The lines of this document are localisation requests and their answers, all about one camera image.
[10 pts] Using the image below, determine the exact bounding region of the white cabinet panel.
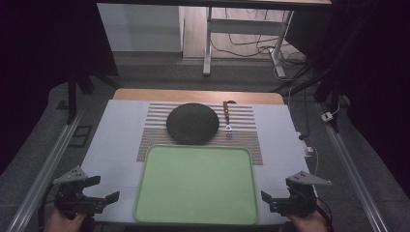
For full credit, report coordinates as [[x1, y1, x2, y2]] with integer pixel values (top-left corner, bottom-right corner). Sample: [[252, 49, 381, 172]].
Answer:
[[97, 3, 185, 53]]

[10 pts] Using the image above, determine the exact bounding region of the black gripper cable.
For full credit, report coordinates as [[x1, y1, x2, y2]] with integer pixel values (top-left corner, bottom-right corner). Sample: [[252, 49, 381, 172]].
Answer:
[[37, 183, 56, 232], [315, 195, 335, 232]]

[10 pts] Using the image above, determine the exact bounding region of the green plastic tray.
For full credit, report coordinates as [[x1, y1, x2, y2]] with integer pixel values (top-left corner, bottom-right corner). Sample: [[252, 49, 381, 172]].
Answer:
[[132, 144, 260, 226]]

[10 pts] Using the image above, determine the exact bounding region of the striped woven placemat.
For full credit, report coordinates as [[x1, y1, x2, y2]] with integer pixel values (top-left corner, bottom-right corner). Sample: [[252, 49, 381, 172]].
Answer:
[[135, 101, 264, 166]]

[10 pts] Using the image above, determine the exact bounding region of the black floor cable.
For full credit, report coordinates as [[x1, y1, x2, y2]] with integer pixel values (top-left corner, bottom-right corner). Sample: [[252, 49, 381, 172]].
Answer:
[[210, 8, 308, 67]]

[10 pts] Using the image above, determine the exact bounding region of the black floor socket plate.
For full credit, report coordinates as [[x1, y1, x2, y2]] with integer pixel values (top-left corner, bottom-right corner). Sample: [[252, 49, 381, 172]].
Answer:
[[68, 125, 94, 149]]

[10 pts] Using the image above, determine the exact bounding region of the person's left hand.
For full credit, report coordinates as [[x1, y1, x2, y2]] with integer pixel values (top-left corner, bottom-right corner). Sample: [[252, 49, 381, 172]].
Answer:
[[43, 208, 88, 232]]

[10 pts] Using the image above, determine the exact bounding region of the person's right hand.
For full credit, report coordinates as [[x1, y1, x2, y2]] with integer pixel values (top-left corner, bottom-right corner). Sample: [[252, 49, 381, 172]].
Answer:
[[285, 209, 330, 232]]

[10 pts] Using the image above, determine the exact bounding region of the aluminium rail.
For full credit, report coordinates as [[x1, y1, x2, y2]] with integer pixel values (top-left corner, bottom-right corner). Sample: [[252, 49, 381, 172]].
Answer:
[[314, 101, 390, 232], [5, 110, 85, 232]]

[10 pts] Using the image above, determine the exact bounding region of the wooden-handled metal utensil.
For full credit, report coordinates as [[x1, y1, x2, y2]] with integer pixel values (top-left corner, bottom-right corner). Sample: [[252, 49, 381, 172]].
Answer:
[[222, 100, 238, 138]]

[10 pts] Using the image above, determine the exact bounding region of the white metal desk frame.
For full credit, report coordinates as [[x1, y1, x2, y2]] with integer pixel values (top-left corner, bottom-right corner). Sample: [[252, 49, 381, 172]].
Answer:
[[202, 6, 295, 78]]

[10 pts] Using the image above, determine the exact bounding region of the white table cover sheet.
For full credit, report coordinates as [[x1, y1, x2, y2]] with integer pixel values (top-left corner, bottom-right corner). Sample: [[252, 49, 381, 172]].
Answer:
[[79, 99, 319, 225]]

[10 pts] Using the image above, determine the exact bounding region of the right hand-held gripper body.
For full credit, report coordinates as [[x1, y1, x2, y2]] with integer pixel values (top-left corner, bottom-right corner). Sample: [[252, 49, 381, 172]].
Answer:
[[270, 170, 333, 218]]

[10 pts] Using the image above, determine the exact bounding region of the dark round plate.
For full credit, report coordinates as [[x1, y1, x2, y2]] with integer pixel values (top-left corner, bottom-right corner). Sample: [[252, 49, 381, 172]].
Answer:
[[165, 101, 220, 146]]

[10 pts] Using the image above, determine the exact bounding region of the black tripod stand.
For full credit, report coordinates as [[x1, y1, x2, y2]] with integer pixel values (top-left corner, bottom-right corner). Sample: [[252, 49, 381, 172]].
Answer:
[[65, 71, 123, 126], [271, 62, 343, 133]]

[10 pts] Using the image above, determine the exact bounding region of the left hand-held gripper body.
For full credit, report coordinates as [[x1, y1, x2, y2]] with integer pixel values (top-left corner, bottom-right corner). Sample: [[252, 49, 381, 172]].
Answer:
[[52, 165, 107, 220]]

